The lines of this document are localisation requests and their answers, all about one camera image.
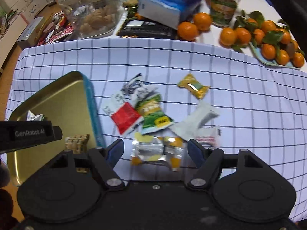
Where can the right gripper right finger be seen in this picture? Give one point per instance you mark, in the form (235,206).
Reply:
(195,151)

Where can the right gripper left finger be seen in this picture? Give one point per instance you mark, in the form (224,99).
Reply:
(114,152)

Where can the silver yellow snack packet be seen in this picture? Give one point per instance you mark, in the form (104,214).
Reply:
(164,150)

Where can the brown gold heart snack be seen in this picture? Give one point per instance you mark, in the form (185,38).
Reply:
(77,143)

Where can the white hawthorn strip packet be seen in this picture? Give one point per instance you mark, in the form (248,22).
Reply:
(209,136)

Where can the green white packet in tray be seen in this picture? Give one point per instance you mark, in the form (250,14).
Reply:
(32,117)

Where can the pale green snack packet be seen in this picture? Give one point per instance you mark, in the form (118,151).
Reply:
(188,128)

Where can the red white snack packet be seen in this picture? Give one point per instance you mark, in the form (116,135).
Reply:
(125,117)

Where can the green garlic snack packet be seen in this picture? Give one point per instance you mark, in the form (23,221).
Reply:
(154,117)

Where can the gold tin tray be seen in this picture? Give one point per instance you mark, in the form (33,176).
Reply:
(55,122)

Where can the navy white snack packet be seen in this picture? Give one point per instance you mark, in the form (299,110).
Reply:
(137,88)

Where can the checkered white cloth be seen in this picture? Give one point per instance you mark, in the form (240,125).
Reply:
(261,109)

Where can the gold wrapped candy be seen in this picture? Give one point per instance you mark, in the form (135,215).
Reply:
(190,83)

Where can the grey cardboard box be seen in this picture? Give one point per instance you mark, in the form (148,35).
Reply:
(30,35)

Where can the red snack packets pile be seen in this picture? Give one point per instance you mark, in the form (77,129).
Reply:
(56,29)

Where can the light blue fruit plate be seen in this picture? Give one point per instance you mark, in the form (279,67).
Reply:
(257,54)

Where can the loose mandarin orange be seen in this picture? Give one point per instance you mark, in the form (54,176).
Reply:
(227,37)
(187,31)
(243,36)
(202,21)

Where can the mandarin on plate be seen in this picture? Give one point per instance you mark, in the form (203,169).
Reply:
(268,51)
(268,25)
(282,58)
(298,60)

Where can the black snack package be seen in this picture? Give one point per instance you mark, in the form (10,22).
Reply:
(146,29)

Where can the large glass cookie jar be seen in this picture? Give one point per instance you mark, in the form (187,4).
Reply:
(92,18)

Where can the blue tissue pack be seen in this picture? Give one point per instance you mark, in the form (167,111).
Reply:
(167,12)

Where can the glass jar yellow lid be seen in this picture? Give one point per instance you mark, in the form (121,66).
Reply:
(222,11)

